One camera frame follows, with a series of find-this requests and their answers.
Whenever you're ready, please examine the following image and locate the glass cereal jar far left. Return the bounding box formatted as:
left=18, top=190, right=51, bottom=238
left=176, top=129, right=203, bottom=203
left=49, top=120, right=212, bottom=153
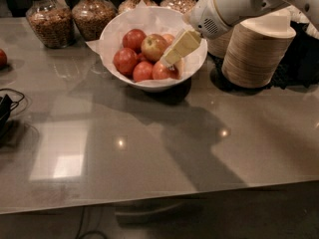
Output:
left=26, top=0, right=75, bottom=49

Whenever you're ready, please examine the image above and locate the black device with cable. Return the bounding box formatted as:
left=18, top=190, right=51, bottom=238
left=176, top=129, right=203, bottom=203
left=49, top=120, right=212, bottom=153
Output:
left=0, top=88, right=25, bottom=138

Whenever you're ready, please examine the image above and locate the red apple top left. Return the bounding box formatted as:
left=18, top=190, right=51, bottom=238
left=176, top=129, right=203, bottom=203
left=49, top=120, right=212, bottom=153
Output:
left=122, top=29, right=147, bottom=53

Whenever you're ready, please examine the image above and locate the black mat under stacks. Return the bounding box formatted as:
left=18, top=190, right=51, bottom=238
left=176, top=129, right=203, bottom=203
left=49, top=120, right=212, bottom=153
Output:
left=208, top=21, right=319, bottom=92

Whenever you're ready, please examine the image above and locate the white ceramic bowl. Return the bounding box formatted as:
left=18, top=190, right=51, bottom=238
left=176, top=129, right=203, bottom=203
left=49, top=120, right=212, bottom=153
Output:
left=99, top=6, right=208, bottom=93

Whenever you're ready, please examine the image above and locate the red apple with sticker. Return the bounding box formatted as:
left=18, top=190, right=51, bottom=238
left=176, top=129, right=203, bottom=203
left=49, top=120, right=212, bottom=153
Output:
left=153, top=62, right=179, bottom=80

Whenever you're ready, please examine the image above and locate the paper bowl stack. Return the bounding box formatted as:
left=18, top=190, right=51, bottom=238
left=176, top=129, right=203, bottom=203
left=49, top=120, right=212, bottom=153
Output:
left=221, top=9, right=296, bottom=89
left=207, top=30, right=232, bottom=58

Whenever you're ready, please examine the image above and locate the rear paper bowl stack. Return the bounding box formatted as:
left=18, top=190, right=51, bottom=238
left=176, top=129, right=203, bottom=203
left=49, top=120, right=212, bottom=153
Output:
left=207, top=30, right=232, bottom=58

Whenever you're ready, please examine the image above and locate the white paper bowl liner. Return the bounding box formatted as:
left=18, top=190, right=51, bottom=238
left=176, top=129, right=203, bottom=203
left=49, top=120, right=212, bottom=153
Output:
left=85, top=0, right=204, bottom=88

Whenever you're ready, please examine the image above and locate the pale yellow apple right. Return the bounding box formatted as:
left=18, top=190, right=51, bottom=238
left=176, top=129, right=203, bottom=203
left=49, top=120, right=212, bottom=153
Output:
left=173, top=59, right=184, bottom=78

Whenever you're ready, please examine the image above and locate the yellow-green red apple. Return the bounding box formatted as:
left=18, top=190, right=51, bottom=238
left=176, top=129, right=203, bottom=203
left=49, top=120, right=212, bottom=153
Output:
left=141, top=34, right=168, bottom=62

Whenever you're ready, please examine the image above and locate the red apple far left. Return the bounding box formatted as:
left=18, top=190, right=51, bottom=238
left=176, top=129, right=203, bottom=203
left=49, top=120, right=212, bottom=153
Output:
left=113, top=48, right=138, bottom=77

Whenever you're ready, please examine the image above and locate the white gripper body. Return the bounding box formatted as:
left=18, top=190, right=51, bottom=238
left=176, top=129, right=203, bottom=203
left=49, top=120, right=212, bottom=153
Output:
left=182, top=0, right=232, bottom=39

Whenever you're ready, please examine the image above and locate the front paper bowl stack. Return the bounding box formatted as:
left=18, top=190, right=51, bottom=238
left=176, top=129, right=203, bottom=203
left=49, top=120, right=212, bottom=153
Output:
left=221, top=9, right=296, bottom=89

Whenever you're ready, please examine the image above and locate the red apple at left edge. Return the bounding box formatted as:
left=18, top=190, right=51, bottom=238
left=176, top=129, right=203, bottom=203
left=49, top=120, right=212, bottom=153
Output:
left=0, top=49, right=7, bottom=69

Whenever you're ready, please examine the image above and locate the black cable under table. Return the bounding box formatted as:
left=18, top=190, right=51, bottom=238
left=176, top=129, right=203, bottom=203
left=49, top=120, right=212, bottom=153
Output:
left=75, top=206, right=111, bottom=239

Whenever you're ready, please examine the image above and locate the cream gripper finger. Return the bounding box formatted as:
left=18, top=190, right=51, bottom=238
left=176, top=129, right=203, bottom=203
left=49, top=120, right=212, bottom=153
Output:
left=159, top=29, right=201, bottom=68
left=171, top=28, right=184, bottom=45

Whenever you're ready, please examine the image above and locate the red apple back right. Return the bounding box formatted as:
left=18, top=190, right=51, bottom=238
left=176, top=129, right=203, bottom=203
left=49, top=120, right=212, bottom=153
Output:
left=162, top=34, right=174, bottom=45

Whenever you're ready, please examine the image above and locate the small red apple centre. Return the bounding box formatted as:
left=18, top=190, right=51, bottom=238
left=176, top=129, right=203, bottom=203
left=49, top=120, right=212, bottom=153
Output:
left=138, top=53, right=148, bottom=62

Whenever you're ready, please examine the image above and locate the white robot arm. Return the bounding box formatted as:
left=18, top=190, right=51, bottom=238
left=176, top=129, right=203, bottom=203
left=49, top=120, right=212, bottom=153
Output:
left=159, top=0, right=319, bottom=67

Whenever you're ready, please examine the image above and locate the red apple front middle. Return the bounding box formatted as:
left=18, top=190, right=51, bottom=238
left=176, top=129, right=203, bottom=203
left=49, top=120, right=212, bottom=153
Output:
left=133, top=61, right=153, bottom=82

